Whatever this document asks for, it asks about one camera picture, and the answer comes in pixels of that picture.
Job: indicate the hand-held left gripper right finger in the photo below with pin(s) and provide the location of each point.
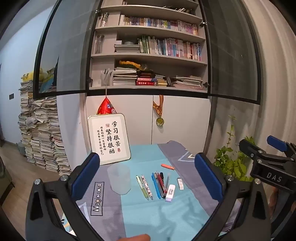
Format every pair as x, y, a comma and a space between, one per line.
205, 179

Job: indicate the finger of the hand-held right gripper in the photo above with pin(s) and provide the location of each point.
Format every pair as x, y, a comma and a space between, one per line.
251, 148
277, 143

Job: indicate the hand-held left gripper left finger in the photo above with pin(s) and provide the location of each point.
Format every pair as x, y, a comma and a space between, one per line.
85, 176

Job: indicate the small white eraser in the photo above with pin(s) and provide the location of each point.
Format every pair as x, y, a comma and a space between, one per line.
180, 183

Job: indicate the translucent plastic cup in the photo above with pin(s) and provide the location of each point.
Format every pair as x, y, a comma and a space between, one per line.
119, 180

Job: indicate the grey pen clear cap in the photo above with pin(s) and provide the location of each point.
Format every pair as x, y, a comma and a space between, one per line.
167, 180

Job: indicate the orange marker pen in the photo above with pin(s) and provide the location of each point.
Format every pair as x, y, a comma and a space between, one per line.
167, 166

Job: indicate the black pen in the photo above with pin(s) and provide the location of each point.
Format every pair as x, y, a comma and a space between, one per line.
162, 175

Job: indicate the red pen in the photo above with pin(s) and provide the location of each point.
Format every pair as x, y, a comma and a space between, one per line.
161, 188

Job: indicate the blue pen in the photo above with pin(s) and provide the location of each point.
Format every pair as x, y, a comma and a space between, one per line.
156, 186

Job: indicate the pink patterned pen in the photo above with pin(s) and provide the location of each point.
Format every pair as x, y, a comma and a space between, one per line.
147, 187

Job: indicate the green pen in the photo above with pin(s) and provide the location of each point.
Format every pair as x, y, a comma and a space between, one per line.
143, 188

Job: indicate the person's left hand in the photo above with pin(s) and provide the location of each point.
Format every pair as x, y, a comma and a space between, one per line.
136, 238

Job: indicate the green potted plant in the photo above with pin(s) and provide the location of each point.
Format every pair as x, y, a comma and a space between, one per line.
231, 162

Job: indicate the framed calligraphy sign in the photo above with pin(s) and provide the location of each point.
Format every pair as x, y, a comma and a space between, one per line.
108, 139

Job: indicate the tall stack of papers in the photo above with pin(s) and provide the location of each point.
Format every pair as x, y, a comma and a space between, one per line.
41, 139

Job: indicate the red hanging ornament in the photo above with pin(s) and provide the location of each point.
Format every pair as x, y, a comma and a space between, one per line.
107, 107

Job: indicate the gold medal striped ribbon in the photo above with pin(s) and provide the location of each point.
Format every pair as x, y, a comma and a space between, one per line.
160, 121

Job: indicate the white lower cabinet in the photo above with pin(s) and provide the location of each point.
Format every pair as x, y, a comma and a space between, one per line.
138, 111

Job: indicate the stack of magazines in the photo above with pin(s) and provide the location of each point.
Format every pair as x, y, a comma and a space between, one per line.
187, 82

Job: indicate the glass cabinet door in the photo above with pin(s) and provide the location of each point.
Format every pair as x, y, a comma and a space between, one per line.
69, 46
231, 58

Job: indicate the clear pen holder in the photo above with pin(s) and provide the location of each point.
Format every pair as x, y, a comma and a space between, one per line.
106, 78

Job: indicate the stack of booklets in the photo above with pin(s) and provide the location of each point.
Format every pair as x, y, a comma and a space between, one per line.
124, 77

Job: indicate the red books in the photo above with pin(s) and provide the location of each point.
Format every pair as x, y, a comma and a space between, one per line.
145, 82

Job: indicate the yellow plush toys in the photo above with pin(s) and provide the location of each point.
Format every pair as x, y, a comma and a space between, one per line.
30, 76

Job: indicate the grey bookshelf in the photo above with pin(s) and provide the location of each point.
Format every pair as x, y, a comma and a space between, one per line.
104, 60

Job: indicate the yellow flower garland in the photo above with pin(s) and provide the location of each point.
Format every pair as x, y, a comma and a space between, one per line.
131, 63

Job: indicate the row of books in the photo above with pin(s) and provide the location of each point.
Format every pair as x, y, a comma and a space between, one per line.
171, 47
159, 24

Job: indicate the grey book stack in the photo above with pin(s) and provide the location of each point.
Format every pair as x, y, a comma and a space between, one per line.
126, 48

